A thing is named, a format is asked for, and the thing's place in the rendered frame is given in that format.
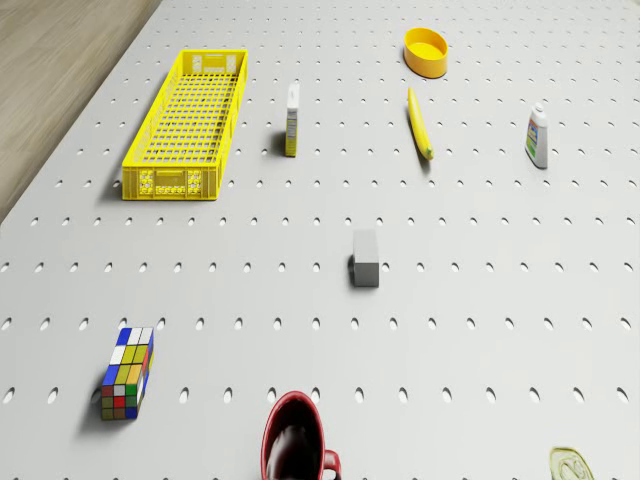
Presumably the grey cube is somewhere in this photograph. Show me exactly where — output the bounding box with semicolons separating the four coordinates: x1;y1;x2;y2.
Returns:
348;229;381;289

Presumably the white and yellow carton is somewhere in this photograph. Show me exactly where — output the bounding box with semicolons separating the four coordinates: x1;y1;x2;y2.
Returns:
285;82;302;159

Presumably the banana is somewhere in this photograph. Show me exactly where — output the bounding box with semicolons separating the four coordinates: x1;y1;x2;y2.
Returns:
406;87;435;162

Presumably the yellow basket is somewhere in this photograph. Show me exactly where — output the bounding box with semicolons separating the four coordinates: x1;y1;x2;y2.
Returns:
121;48;250;202

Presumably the yellow bowl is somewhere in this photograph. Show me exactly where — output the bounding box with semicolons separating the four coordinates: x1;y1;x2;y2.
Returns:
403;27;449;80

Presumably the red mug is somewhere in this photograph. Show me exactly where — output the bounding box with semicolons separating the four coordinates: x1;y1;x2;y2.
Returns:
259;390;344;480

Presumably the small white bottle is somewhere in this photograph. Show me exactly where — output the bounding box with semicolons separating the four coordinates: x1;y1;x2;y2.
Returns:
523;102;550;170

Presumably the puzzle cube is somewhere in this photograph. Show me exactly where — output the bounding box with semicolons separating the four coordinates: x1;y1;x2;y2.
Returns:
100;326;156;421

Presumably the flat-sided can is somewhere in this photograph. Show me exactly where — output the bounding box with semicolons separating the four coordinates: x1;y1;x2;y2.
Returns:
548;446;596;480

